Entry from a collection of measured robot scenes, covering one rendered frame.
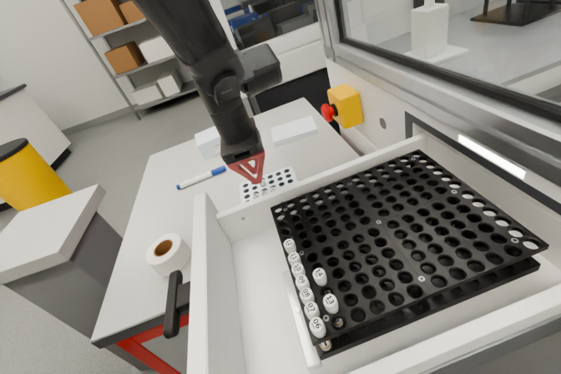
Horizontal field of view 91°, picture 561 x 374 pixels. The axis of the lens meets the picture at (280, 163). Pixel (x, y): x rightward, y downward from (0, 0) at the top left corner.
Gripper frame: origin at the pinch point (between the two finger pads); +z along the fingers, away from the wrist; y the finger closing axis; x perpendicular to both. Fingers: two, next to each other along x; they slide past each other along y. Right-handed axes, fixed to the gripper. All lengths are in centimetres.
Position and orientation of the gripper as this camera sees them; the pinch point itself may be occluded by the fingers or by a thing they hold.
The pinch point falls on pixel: (255, 174)
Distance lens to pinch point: 52.7
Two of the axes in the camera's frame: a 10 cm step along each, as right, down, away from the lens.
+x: -9.4, 3.3, 0.2
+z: 2.8, 7.7, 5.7
